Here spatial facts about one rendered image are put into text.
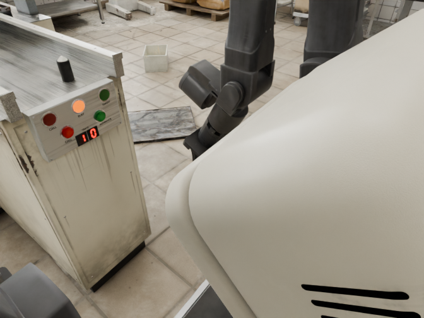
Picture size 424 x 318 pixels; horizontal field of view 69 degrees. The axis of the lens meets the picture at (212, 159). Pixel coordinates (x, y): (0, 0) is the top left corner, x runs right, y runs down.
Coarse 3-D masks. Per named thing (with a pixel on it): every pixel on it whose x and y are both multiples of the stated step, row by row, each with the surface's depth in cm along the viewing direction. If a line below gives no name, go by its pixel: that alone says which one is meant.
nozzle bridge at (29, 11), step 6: (18, 0) 136; (24, 0) 133; (30, 0) 134; (18, 6) 139; (24, 6) 136; (30, 6) 135; (36, 6) 137; (24, 12) 138; (30, 12) 136; (36, 12) 138
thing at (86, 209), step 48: (0, 48) 104; (48, 96) 78; (0, 144) 80; (96, 144) 92; (0, 192) 124; (48, 192) 86; (96, 192) 100; (48, 240) 111; (96, 240) 109; (96, 288) 125
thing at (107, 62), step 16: (0, 16) 113; (16, 32) 110; (32, 32) 103; (48, 32) 98; (48, 48) 101; (64, 48) 95; (80, 48) 89; (96, 48) 87; (96, 64) 88; (112, 64) 83
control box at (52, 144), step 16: (112, 80) 85; (64, 96) 78; (80, 96) 79; (96, 96) 82; (112, 96) 87; (32, 112) 71; (48, 112) 73; (64, 112) 77; (80, 112) 80; (96, 112) 84; (112, 112) 89; (32, 128) 73; (48, 128) 75; (80, 128) 82; (96, 128) 86; (48, 144) 77; (64, 144) 80; (80, 144) 84; (48, 160) 79
